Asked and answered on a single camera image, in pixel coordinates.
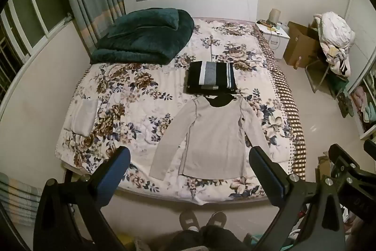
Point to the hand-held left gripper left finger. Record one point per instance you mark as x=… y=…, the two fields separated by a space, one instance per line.
x=113 y=177

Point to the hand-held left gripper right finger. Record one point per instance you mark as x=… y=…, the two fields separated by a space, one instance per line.
x=282 y=190

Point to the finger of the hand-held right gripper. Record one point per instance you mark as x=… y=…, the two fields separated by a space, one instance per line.
x=340 y=155
x=370 y=148

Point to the beige long sleeve shirt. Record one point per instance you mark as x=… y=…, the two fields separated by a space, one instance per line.
x=214 y=139

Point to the white shelf with clothes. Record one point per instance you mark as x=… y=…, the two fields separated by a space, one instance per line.
x=364 y=104

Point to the pile of mixed clothes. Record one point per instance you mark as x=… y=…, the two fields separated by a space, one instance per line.
x=337 y=58

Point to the folded striped dark clothes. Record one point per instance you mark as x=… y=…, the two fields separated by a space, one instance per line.
x=210 y=76

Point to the folded white cloth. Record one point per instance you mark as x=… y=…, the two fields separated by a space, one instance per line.
x=82 y=118

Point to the grey slipper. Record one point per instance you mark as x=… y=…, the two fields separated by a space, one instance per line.
x=188 y=220
x=216 y=219

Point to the bed with floral sheet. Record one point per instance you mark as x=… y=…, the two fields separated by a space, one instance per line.
x=141 y=98

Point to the person's dark trouser legs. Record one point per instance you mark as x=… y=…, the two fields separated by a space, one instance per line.
x=202 y=239

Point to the striped floor mat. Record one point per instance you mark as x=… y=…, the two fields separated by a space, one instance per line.
x=17 y=198

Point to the brown cardboard box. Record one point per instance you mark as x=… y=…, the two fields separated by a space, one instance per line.
x=299 y=43

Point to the white crumpled bedding bundle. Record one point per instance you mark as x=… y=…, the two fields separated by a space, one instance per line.
x=335 y=29

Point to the white nightstand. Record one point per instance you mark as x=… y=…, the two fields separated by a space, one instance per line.
x=277 y=37

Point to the dark green plush blanket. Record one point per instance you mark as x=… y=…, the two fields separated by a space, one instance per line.
x=141 y=36

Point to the small table lamp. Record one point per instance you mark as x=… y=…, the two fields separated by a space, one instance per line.
x=274 y=15

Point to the white headboard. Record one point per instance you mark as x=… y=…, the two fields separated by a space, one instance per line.
x=191 y=4

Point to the metal frame chair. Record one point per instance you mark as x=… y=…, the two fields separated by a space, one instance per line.
x=320 y=74

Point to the window with white frame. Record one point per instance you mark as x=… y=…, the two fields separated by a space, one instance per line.
x=38 y=15

